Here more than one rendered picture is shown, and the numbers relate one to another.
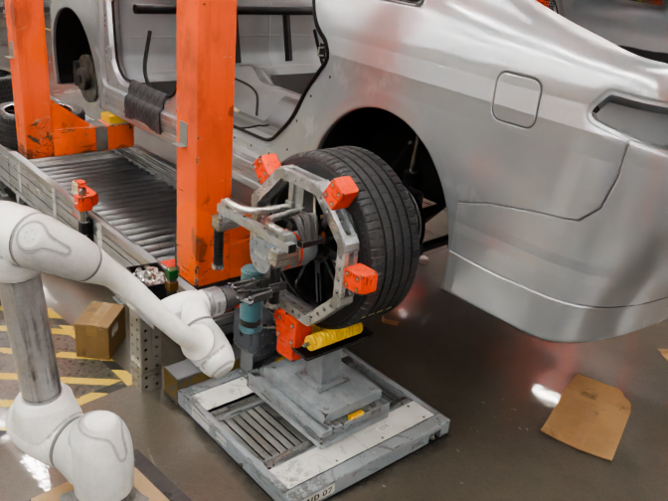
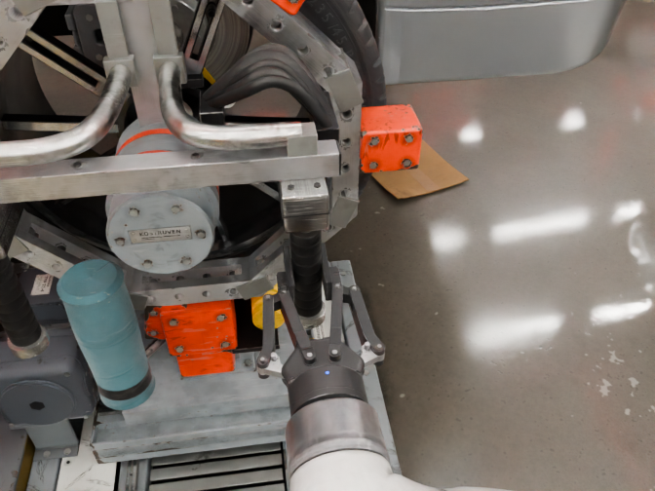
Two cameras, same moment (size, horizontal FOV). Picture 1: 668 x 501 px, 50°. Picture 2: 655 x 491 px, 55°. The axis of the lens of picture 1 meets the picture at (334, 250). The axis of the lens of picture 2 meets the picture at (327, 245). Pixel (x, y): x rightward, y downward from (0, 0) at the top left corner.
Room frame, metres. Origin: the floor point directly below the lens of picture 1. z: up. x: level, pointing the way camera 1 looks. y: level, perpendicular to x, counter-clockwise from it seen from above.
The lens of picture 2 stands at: (1.74, 0.61, 1.35)
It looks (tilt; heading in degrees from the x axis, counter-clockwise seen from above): 42 degrees down; 305
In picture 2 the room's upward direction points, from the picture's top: straight up
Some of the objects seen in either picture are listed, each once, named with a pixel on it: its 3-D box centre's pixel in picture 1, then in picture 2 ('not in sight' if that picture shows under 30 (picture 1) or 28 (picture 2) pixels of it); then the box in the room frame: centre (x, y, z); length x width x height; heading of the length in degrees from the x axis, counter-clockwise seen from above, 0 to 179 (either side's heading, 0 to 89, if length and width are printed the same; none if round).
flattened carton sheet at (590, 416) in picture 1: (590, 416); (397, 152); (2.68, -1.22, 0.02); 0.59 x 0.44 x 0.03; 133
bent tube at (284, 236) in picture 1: (292, 213); (226, 73); (2.20, 0.15, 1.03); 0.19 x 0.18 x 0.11; 133
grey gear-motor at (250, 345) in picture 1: (280, 333); (65, 342); (2.74, 0.20, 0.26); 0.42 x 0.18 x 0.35; 133
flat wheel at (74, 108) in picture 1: (39, 124); not in sight; (5.26, 2.32, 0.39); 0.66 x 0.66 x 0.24
